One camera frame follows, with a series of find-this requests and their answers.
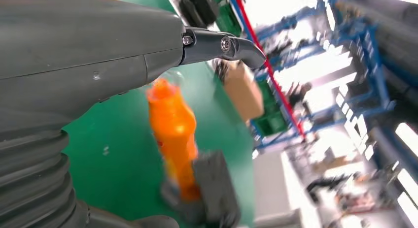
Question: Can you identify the black carrying case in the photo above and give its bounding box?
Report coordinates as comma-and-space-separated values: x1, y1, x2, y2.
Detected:
177, 0, 219, 28

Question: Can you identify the brown cardboard box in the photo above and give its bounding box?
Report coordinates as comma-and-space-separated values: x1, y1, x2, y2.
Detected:
217, 60, 265, 123

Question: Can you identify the red pole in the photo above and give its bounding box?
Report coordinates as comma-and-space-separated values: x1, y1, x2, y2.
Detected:
232, 0, 307, 141

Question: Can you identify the blue metal shelving rack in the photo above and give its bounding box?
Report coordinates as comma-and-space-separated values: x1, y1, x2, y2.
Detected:
225, 0, 418, 201

